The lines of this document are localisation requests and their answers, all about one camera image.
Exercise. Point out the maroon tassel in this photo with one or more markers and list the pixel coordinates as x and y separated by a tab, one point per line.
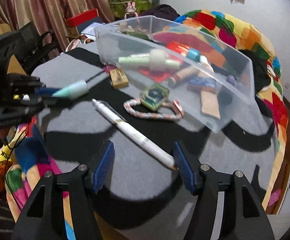
108	68

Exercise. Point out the black clothing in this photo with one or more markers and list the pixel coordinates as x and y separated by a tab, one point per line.
259	72

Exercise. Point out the pink paper note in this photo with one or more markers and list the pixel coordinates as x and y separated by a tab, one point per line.
274	197

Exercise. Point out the purple capped dark bottle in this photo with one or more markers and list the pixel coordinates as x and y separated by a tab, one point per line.
231	80

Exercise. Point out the mint green tube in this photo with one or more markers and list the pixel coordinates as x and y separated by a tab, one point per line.
75	88

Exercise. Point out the green storage box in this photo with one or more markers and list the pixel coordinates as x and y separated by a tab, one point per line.
140	6

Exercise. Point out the clear plastic storage box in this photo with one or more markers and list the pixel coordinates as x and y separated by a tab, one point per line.
110	45

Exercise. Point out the pale green tube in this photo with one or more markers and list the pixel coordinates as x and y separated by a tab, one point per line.
132	60

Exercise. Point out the pale pink tube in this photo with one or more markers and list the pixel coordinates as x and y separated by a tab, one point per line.
187	73

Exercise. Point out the grey black striped blanket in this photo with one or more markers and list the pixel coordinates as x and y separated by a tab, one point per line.
140	187

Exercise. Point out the striped curtain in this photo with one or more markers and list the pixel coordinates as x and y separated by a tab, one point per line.
47	5

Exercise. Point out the pink rabbit toy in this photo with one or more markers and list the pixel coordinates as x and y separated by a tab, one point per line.
130	7

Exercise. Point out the white tube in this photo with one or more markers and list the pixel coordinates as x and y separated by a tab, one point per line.
172	63

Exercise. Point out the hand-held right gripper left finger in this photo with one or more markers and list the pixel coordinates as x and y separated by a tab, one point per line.
104	165

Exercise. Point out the green square charm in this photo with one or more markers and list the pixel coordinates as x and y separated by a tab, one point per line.
155	96

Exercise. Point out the red foil packet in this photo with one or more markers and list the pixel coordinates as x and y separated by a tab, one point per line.
178	47

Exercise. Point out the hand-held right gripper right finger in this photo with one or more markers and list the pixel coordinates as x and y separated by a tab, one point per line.
182	166

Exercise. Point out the colourful patchwork quilt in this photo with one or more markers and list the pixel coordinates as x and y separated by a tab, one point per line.
247	35

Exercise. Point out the light blue notebook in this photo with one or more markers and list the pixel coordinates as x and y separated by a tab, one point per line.
90	28

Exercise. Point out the red box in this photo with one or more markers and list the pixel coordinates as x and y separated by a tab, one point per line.
82	17

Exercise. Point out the small brown box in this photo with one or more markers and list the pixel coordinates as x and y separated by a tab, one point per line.
118	78

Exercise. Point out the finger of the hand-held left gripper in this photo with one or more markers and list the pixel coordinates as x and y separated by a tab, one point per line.
45	91
35	101

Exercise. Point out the white pen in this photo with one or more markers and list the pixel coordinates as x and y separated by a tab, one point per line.
135	132

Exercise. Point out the blue patterned packet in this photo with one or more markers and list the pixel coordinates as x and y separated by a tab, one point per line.
202	83

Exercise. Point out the dark brown clothing heap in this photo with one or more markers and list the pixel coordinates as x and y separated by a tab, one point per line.
165	10

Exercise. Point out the brown paper strip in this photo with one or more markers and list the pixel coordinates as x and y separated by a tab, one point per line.
210	105

